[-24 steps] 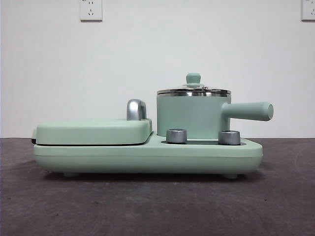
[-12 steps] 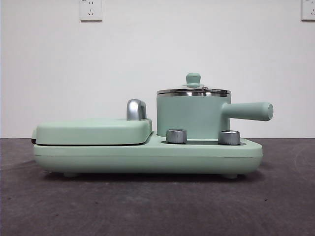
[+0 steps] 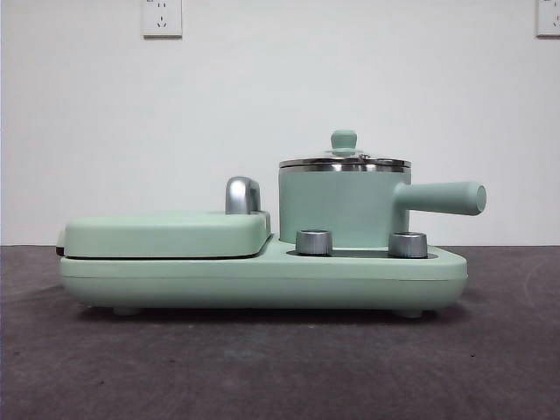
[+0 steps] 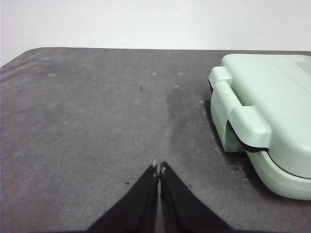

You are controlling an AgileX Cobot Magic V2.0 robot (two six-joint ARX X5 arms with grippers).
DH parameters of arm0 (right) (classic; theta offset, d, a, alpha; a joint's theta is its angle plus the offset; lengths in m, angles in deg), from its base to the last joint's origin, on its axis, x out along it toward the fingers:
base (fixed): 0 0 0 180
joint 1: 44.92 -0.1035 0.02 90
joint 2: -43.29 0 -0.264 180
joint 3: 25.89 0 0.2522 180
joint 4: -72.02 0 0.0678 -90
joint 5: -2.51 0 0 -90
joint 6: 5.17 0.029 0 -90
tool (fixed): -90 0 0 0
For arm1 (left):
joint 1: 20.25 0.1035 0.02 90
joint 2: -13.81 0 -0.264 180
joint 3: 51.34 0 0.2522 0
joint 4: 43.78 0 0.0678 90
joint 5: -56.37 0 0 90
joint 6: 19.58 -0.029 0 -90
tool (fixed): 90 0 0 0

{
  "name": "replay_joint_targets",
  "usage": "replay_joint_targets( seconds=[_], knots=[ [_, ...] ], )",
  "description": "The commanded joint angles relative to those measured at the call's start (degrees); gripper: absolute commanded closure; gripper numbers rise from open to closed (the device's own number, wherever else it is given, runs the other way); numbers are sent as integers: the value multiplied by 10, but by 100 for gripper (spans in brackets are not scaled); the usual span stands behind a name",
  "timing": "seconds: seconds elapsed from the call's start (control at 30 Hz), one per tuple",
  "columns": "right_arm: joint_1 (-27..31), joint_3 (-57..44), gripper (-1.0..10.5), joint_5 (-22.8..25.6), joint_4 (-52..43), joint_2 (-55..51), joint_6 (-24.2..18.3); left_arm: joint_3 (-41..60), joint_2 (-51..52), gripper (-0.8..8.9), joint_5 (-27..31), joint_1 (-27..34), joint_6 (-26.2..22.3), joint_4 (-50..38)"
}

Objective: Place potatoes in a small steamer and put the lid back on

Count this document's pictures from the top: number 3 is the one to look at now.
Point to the glass lid with green knob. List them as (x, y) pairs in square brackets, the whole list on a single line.
[(345, 140)]

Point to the silver control knob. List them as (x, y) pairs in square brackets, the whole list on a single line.
[(312, 241), (408, 245)]

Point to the mint green breakfast machine base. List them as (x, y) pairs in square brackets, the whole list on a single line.
[(262, 280)]

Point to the mint green grill cover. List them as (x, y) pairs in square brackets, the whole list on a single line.
[(162, 232)]

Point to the white wall socket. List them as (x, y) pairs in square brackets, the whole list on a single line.
[(549, 19), (162, 19)]

